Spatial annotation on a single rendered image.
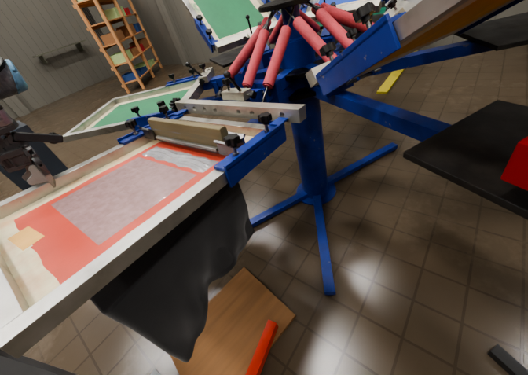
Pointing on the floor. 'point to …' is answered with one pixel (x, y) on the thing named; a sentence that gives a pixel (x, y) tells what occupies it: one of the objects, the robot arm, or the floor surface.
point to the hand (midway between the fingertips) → (52, 181)
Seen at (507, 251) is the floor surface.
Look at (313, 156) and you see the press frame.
